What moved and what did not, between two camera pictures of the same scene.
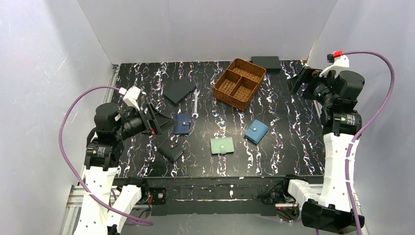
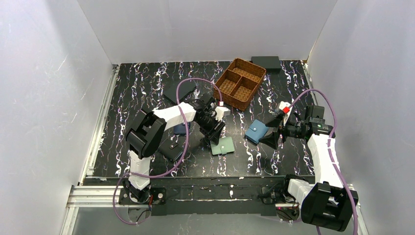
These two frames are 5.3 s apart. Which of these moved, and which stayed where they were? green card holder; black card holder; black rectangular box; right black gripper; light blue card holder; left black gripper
Moved: right black gripper; left black gripper
Stayed: black card holder; light blue card holder; green card holder; black rectangular box
